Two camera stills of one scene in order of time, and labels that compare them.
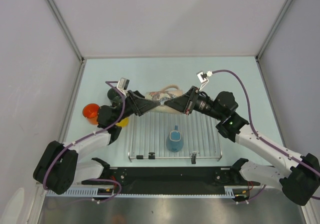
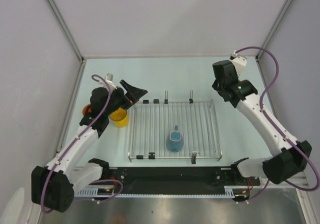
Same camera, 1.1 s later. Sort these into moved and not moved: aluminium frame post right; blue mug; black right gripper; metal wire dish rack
Moved: black right gripper
Not moved: aluminium frame post right; blue mug; metal wire dish rack
